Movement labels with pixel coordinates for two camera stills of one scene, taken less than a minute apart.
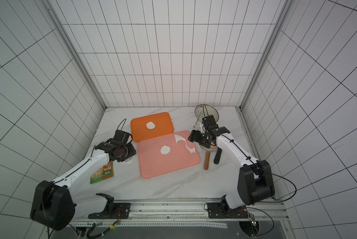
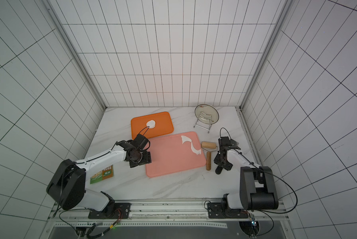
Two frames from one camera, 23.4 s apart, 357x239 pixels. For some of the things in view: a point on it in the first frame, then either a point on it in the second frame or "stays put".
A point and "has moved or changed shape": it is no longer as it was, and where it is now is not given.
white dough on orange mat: x=150 y=125 stays put
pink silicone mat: x=153 y=163 has moved or changed shape
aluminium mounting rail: x=183 y=213 stays put
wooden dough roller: x=207 y=155 stays put
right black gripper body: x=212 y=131 to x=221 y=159
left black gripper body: x=126 y=152 to x=140 y=159
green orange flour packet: x=105 y=172 stays put
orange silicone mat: x=163 y=126 stays put
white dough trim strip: x=178 y=138 has moved or changed shape
